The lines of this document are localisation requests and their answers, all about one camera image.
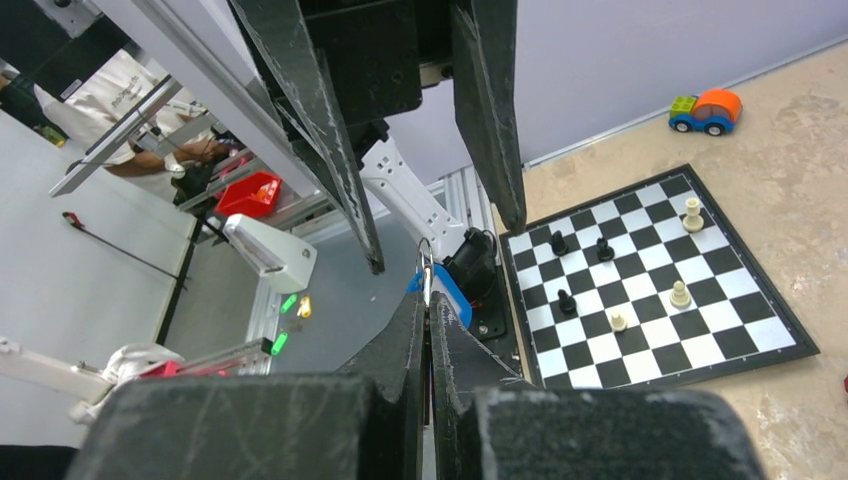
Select red bin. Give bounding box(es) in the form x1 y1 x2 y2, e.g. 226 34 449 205
214 171 283 219

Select white chess piece middle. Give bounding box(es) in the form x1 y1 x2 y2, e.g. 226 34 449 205
669 280 692 310

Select black chess piece left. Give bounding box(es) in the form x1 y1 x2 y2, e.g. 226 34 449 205
549 230 570 257

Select person in white shirt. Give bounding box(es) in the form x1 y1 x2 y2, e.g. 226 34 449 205
0 49 233 207

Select white chess piece lower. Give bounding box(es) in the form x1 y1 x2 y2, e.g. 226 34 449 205
609 312 629 333

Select black chess piece upper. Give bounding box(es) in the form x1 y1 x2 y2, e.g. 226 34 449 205
596 237 615 262

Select black chess piece right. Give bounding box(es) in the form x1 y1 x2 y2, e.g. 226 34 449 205
557 289 577 316

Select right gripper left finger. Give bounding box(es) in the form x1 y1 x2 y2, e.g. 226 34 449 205
68 293 425 479

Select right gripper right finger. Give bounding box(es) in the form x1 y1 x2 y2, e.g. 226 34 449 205
429 293 766 479

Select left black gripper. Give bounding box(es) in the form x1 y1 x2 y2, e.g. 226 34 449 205
231 1 527 275

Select white chess piece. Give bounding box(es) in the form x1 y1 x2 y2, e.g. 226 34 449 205
669 280 692 310
682 197 705 233
609 312 629 333

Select black white chessboard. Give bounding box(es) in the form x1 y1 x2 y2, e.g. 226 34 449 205
500 165 819 389

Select white chess piece top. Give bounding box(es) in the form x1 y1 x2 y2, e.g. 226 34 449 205
682 197 705 233

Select colourful toy brick car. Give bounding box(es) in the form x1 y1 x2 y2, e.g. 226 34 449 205
668 89 743 137

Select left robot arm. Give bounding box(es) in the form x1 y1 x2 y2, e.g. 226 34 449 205
230 1 527 326

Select black chess piece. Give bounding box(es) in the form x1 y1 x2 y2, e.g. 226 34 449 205
557 289 577 316
596 237 615 262
549 230 570 257

